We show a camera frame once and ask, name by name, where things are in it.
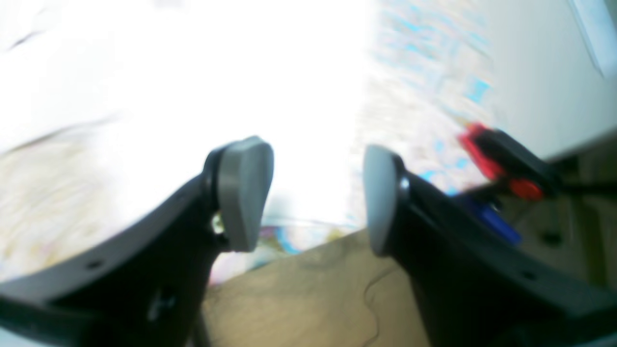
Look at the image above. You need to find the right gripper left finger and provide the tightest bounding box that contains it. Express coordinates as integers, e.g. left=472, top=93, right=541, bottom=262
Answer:
left=0, top=136, right=275, bottom=347

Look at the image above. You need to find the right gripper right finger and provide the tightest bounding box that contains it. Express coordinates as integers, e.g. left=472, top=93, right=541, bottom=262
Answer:
left=362, top=145, right=617, bottom=347

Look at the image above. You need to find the white printed T-shirt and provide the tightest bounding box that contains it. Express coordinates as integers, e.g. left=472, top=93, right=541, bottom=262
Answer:
left=0, top=0, right=381, bottom=232

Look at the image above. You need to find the clamp at table top-left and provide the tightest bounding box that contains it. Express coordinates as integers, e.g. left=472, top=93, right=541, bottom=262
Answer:
left=457, top=123, right=616, bottom=245

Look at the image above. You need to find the patterned tablecloth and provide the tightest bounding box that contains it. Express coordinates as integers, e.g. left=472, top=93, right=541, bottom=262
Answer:
left=1, top=0, right=496, bottom=283

